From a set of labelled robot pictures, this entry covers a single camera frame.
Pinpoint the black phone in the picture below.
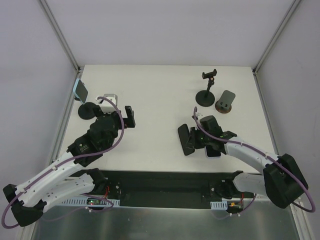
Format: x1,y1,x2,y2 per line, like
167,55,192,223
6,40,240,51
177,123,195,156

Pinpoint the black round phone stand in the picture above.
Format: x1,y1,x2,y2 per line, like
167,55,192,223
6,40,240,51
77,99,98,120

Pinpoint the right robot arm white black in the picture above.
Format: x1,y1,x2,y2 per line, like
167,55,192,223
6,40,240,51
177,115,309,209

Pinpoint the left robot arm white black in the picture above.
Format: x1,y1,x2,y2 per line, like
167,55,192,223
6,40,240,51
1,106,136,229

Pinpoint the grey stand on wooden base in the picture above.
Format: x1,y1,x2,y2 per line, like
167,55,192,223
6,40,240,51
215,90,236,114

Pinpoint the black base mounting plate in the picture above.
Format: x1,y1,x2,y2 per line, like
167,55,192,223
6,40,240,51
89,170,234,209

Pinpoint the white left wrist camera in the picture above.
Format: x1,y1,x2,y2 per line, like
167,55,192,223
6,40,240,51
95,93,118,114

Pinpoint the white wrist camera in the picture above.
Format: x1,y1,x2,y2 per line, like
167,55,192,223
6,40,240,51
194,112,203,121
95,93,118,114

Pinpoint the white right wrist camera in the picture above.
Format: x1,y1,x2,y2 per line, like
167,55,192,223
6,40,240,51
194,112,203,121

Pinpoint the white cable duct right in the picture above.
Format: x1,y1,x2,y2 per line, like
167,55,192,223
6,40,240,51
210,200,228,211

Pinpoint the white cable duct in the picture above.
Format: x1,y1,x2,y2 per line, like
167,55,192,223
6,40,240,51
58,196,120,208
210,200,228,211

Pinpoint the white cable duct left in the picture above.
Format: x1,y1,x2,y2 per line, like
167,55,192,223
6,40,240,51
58,196,120,208

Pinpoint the aluminium frame post left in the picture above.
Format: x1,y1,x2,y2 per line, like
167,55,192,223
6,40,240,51
37,0,82,74

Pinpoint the aluminium frame post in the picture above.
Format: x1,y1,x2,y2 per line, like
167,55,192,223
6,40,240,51
37,0,82,74
252,0,303,76

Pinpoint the aluminium frame post right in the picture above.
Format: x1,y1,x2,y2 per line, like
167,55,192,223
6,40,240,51
252,0,303,76

